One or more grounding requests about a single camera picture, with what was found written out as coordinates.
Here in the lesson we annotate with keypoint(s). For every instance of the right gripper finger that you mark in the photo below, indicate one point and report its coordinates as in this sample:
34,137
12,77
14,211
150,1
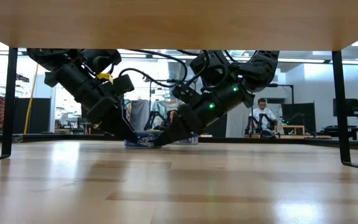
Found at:
193,119
176,133

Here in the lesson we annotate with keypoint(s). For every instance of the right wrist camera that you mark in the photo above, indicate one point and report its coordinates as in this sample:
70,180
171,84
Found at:
183,91

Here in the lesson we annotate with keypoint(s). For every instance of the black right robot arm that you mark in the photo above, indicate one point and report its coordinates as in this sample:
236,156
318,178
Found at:
259,68

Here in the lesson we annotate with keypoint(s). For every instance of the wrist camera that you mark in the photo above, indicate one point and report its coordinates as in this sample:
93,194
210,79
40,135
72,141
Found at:
183,91
123,84

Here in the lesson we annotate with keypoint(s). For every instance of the person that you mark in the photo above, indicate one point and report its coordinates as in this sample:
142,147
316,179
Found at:
261,112
172,115

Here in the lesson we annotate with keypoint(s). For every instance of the small wooden table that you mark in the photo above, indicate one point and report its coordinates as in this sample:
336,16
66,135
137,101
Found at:
292,127

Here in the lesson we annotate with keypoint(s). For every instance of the ceiling light tube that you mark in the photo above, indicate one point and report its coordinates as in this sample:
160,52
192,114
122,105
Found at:
303,61

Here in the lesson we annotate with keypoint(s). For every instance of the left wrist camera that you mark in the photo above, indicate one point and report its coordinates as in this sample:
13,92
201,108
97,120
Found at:
123,84

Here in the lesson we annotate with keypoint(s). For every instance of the blue fish label can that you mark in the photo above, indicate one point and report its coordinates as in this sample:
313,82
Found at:
141,141

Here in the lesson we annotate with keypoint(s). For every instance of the grey cloth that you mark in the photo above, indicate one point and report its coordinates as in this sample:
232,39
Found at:
140,113

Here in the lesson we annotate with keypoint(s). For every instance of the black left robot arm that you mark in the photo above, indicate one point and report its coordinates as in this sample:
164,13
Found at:
57,57

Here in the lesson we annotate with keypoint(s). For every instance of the white curtain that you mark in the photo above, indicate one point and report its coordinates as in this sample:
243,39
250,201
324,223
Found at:
238,121

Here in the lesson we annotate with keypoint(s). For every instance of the black pipe stand frame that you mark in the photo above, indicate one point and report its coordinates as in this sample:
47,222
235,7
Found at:
286,85
150,99

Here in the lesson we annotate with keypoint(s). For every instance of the white patterned cloth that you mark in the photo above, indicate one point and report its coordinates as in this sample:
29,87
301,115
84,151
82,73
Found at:
163,105

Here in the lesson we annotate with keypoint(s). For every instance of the bluish lid seafood can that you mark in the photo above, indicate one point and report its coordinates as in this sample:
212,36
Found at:
193,140

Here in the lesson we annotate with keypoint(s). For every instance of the black partition panel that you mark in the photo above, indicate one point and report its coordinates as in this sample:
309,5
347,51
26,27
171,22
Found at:
40,115
219,127
300,113

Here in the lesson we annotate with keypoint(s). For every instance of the black monitor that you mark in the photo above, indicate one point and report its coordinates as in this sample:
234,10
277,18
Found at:
354,107

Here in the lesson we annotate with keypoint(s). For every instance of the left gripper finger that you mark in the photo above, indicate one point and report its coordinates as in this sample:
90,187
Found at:
120,129
126,119

